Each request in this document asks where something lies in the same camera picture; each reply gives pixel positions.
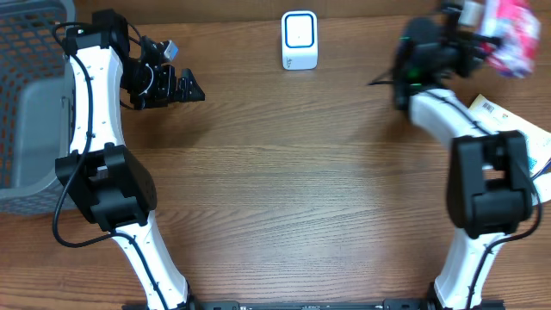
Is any white floral cream tube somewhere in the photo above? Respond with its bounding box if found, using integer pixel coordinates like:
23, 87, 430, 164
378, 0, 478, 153
533, 172, 551, 206

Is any dark grey plastic basket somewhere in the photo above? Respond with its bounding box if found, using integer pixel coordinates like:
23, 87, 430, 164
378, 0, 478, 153
1, 0, 76, 215

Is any yellow orange snack bag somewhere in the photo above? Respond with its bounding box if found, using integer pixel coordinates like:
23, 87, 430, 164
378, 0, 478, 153
469, 95, 550, 178

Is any red purple tissue pack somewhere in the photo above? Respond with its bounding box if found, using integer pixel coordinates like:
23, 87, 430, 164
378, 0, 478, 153
479, 0, 541, 78

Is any white barcode scanner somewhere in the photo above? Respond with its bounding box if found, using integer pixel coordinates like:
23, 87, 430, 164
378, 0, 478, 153
281, 10, 319, 71

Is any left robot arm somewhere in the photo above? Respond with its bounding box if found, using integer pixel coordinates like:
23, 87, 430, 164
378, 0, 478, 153
52, 9, 205, 309

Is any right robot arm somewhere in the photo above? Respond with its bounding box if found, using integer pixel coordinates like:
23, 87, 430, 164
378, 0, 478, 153
391, 17, 543, 309

